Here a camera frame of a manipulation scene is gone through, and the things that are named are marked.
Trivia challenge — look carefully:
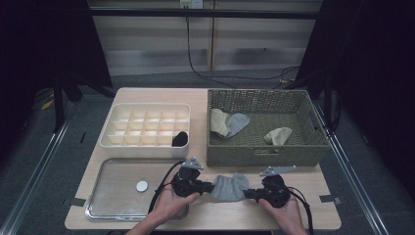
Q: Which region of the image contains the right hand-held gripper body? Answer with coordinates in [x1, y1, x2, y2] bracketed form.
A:
[257, 164, 298, 209]

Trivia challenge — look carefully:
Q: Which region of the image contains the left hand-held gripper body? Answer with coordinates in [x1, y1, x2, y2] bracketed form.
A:
[170, 156, 208, 198]

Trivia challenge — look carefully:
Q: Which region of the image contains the green woven basket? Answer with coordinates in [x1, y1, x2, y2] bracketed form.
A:
[206, 88, 331, 167]

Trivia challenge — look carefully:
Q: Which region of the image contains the black sock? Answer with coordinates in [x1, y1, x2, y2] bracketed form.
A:
[170, 130, 189, 148]

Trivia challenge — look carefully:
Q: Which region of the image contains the cream divided storage box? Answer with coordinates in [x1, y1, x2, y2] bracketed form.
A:
[99, 103, 192, 160]

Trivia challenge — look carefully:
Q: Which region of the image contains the beige sock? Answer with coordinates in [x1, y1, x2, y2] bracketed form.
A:
[263, 126, 294, 146]
[209, 108, 233, 138]

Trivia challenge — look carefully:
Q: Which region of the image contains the clear lid with white knob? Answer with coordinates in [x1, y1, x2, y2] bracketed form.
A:
[84, 158, 190, 222]

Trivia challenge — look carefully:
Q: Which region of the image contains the person's right hand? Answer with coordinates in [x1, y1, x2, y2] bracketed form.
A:
[257, 195, 307, 235]

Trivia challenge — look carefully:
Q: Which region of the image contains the person's left hand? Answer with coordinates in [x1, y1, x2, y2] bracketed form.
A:
[156, 182, 202, 226]

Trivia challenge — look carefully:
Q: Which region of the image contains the black metal stand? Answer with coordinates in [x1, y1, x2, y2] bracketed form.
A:
[324, 74, 334, 130]

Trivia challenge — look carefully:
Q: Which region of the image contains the light wooden shelf unit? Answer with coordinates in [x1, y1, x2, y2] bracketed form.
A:
[87, 0, 322, 76]

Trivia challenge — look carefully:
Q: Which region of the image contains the black curtain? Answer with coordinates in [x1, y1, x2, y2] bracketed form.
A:
[295, 0, 415, 197]
[0, 0, 114, 165]

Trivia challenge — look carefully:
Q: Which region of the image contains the black horizontal bar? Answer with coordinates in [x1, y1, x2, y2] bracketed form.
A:
[87, 8, 322, 20]

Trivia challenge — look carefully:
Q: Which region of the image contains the left hand-held gripper cable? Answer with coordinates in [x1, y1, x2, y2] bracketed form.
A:
[148, 160, 185, 214]

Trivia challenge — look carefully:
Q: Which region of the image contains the hand-held gripper cable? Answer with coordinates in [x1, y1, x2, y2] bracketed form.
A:
[148, 160, 185, 214]
[288, 186, 315, 235]

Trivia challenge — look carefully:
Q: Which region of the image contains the right hand-held gripper cable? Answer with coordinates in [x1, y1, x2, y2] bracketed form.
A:
[288, 186, 315, 235]

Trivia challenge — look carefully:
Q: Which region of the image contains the aluminium floor rail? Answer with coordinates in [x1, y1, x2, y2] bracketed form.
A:
[0, 101, 77, 235]
[312, 101, 390, 235]

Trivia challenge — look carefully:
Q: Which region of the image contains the black wall cable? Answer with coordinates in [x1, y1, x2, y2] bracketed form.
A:
[185, 8, 301, 90]

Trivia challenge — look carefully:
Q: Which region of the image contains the white wall socket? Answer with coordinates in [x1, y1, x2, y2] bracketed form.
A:
[179, 0, 204, 10]

